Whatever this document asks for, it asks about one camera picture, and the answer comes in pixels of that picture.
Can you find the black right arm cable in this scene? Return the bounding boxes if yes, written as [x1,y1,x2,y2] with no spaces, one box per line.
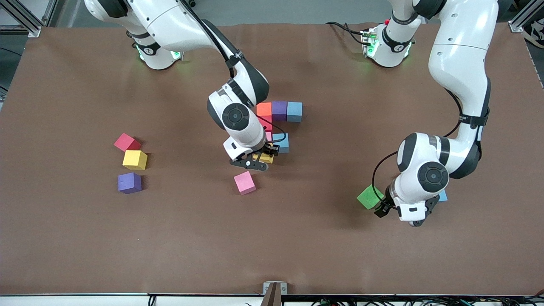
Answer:
[178,0,288,147]

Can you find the green foam cube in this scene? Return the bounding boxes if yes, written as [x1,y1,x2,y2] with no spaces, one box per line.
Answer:
[356,184,385,210]

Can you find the rose red foam cube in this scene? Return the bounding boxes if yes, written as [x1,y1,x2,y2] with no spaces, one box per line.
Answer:
[113,133,142,152]

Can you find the white table edge rail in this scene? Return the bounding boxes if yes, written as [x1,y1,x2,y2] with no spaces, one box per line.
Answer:
[0,292,544,306]

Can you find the purple foam cube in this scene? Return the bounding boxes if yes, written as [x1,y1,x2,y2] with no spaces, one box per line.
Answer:
[272,101,288,122]
[118,172,143,195]

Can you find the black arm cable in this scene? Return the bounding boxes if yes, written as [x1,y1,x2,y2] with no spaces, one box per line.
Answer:
[372,89,464,209]
[178,0,288,147]

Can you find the black base cable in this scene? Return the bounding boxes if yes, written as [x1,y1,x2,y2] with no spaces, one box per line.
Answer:
[325,21,366,45]

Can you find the grey metal mounting bracket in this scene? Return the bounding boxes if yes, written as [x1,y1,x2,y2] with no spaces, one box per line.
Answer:
[260,281,288,306]

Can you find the black white patterned object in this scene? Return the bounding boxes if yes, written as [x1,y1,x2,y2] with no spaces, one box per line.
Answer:
[522,18,544,48]

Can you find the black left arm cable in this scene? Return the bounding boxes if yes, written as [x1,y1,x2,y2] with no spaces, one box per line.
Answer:
[372,89,464,209]

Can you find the aluminium frame profile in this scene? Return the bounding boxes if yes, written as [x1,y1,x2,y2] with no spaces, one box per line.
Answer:
[508,0,544,33]
[0,0,59,38]

